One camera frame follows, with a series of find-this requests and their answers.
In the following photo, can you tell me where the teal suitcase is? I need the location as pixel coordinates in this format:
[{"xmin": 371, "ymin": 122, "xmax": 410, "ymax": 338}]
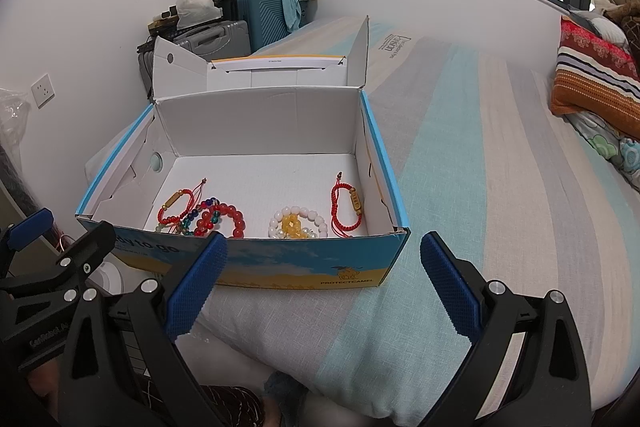
[{"xmin": 220, "ymin": 0, "xmax": 318, "ymax": 55}]

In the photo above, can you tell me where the pale pink bead bracelet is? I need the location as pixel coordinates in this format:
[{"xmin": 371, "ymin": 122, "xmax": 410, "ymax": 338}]
[{"xmin": 268, "ymin": 206, "xmax": 328, "ymax": 240}]

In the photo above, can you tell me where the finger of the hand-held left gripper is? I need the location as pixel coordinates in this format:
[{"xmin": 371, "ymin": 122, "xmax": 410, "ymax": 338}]
[
  {"xmin": 50, "ymin": 221, "xmax": 117, "ymax": 293},
  {"xmin": 0, "ymin": 207, "xmax": 56, "ymax": 258}
]

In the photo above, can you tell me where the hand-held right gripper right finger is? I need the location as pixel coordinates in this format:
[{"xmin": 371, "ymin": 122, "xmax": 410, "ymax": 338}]
[{"xmin": 419, "ymin": 231, "xmax": 593, "ymax": 427}]

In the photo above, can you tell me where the red cord bracelet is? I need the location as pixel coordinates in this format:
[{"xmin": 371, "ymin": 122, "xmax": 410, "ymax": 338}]
[
  {"xmin": 157, "ymin": 178, "xmax": 208, "ymax": 228},
  {"xmin": 330, "ymin": 173, "xmax": 363, "ymax": 239}
]

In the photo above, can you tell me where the striped mattress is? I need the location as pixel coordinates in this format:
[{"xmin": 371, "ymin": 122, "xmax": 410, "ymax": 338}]
[{"xmin": 85, "ymin": 14, "xmax": 640, "ymax": 427}]

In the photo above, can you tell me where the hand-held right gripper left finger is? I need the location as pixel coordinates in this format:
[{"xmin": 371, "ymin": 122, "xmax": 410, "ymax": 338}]
[{"xmin": 59, "ymin": 231, "xmax": 236, "ymax": 427}]

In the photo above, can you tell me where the red bead bracelet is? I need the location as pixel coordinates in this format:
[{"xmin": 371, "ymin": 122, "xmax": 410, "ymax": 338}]
[{"xmin": 192, "ymin": 202, "xmax": 248, "ymax": 239}]

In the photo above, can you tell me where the clear plastic bag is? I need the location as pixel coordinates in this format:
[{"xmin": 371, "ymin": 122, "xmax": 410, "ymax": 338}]
[{"xmin": 0, "ymin": 88, "xmax": 31, "ymax": 148}]

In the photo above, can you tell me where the floral quilt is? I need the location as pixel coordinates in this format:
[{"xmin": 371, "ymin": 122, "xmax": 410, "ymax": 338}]
[{"xmin": 565, "ymin": 109, "xmax": 640, "ymax": 195}]

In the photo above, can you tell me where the teal cloth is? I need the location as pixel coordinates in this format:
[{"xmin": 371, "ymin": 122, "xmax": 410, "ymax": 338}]
[{"xmin": 277, "ymin": 0, "xmax": 302, "ymax": 32}]

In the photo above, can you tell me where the white wall socket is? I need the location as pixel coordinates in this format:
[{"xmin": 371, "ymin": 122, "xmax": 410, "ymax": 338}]
[{"xmin": 31, "ymin": 73, "xmax": 55, "ymax": 108}]

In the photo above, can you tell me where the striped red and orange pillow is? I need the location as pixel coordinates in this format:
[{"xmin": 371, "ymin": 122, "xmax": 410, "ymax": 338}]
[{"xmin": 549, "ymin": 17, "xmax": 640, "ymax": 135}]

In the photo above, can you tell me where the blue and yellow cardboard box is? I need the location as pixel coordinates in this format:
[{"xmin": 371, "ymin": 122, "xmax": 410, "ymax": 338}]
[{"xmin": 75, "ymin": 14, "xmax": 412, "ymax": 290}]

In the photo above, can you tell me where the grey suitcase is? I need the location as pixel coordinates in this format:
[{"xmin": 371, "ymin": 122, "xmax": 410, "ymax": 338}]
[{"xmin": 172, "ymin": 19, "xmax": 251, "ymax": 60}]

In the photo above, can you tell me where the white round object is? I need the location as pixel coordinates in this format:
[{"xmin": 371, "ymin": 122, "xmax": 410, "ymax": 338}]
[{"xmin": 95, "ymin": 259, "xmax": 123, "ymax": 295}]

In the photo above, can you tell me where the dark patterned cloth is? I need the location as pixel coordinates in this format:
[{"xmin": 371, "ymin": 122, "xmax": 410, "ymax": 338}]
[{"xmin": 140, "ymin": 382, "xmax": 266, "ymax": 427}]

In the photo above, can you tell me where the brown blanket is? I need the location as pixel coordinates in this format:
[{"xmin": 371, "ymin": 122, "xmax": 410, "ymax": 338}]
[{"xmin": 602, "ymin": 2, "xmax": 640, "ymax": 42}]

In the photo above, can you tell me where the white pillow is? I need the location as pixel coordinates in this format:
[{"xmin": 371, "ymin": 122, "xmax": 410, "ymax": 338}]
[{"xmin": 582, "ymin": 12, "xmax": 628, "ymax": 48}]

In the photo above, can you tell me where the multicolour glass bead bracelet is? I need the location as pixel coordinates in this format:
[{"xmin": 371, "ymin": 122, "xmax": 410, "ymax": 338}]
[{"xmin": 180, "ymin": 197, "xmax": 221, "ymax": 238}]

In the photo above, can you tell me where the white plastic bag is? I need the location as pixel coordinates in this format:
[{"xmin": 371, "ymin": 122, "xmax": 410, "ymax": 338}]
[{"xmin": 176, "ymin": 0, "xmax": 223, "ymax": 28}]

